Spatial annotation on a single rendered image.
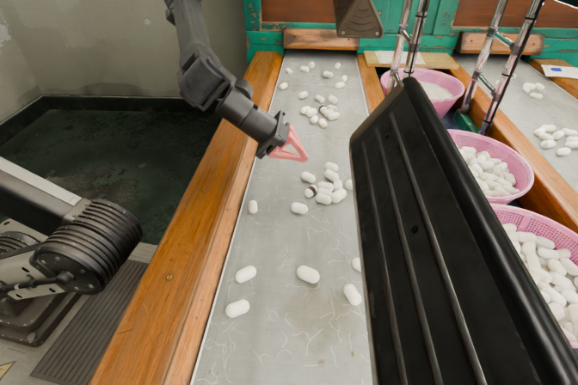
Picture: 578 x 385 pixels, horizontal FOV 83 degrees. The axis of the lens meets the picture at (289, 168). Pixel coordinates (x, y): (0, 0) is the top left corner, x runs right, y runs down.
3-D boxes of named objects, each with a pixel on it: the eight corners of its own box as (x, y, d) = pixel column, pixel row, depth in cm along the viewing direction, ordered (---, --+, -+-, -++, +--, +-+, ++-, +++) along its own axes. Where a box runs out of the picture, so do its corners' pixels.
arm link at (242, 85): (175, 93, 58) (206, 58, 55) (191, 76, 68) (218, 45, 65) (228, 137, 63) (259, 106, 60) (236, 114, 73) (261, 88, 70)
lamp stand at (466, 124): (474, 154, 93) (550, -28, 66) (451, 119, 109) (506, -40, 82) (544, 157, 92) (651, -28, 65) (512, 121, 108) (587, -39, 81)
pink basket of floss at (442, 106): (425, 136, 101) (433, 107, 95) (360, 104, 118) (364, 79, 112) (470, 111, 114) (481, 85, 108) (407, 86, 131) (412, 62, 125)
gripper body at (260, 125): (288, 113, 67) (259, 91, 65) (283, 140, 59) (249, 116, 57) (268, 134, 71) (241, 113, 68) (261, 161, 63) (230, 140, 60)
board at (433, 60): (366, 66, 123) (367, 63, 122) (363, 53, 135) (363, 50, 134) (458, 69, 120) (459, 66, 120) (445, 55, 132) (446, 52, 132)
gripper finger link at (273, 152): (317, 137, 70) (283, 110, 67) (317, 156, 64) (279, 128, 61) (297, 156, 73) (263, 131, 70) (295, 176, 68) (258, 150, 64)
